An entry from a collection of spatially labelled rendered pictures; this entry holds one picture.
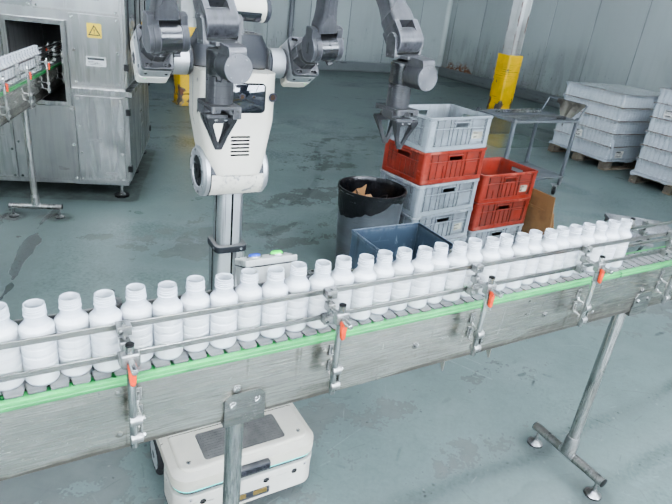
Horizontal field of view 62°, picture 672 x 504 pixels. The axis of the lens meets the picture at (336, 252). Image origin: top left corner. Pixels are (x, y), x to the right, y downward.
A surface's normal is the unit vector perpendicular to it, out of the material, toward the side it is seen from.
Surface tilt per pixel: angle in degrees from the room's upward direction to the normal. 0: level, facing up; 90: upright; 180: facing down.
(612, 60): 90
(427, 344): 90
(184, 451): 0
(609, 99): 91
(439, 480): 0
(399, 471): 0
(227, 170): 90
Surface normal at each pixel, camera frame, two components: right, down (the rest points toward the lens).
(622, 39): -0.87, 0.11
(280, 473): 0.48, 0.41
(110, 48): 0.19, 0.43
